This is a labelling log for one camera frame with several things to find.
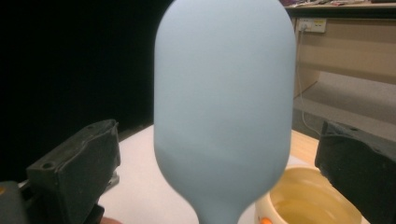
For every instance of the light blue rice paddle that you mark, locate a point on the light blue rice paddle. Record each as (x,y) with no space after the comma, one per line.
(224,93)

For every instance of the wooden shelf unit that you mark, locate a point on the wooden shelf unit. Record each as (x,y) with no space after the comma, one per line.
(358,53)

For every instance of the assorted desk clutter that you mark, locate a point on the assorted desk clutter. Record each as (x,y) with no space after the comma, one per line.
(311,2)

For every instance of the white board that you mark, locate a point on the white board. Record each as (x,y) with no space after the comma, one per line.
(140,186)

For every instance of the light wooden table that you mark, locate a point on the light wooden table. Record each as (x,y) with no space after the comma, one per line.
(303,146)

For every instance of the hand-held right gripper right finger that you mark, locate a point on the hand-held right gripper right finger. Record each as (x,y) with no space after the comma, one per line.
(361,168)

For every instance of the cream ribbed cup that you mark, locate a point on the cream ribbed cup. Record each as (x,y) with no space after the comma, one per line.
(311,193)

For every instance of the black curtain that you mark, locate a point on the black curtain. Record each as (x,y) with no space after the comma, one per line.
(62,62)

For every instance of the white wall socket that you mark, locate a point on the white wall socket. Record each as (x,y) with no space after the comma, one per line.
(312,25)

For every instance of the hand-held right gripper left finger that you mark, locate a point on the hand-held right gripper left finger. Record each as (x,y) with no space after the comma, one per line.
(77,168)

